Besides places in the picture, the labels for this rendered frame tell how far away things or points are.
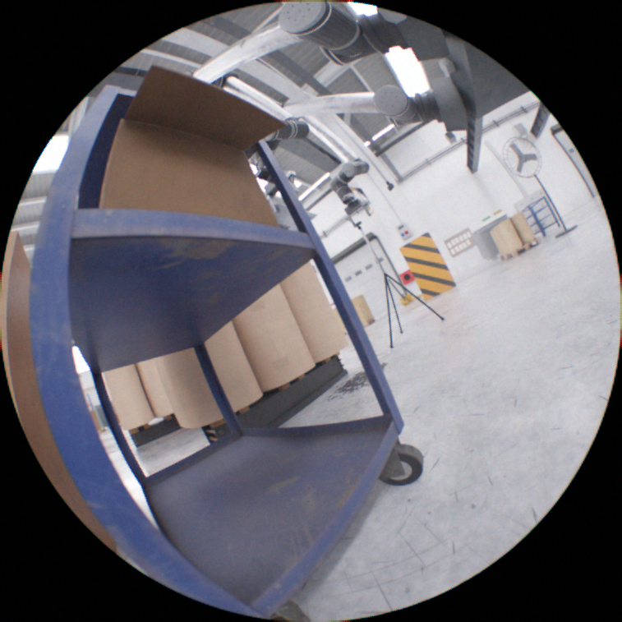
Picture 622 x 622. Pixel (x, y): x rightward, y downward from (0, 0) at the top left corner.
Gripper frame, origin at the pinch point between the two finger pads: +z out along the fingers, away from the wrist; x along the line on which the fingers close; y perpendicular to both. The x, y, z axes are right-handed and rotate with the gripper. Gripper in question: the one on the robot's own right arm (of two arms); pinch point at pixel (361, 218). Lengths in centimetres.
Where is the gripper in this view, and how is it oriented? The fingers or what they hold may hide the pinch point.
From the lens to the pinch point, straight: 156.5
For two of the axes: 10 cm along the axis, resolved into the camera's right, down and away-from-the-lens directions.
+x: -6.5, 3.8, 6.6
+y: 6.4, -2.0, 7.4
